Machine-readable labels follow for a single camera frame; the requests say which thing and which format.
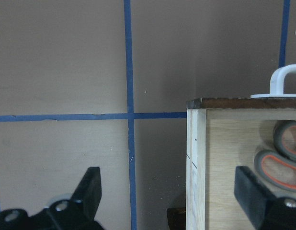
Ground dark brown drawer cabinet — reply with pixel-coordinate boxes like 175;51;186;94
167;207;186;230

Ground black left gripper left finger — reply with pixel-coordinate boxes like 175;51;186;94
0;167;104;230

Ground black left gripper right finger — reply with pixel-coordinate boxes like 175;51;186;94
234;166;296;230

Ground open wooden drawer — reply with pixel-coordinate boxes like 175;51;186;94
186;98;296;230

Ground white metal drawer handle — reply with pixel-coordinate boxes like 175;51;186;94
250;64;296;99

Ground grey orange handled scissors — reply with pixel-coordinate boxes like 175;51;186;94
254;120;296;192

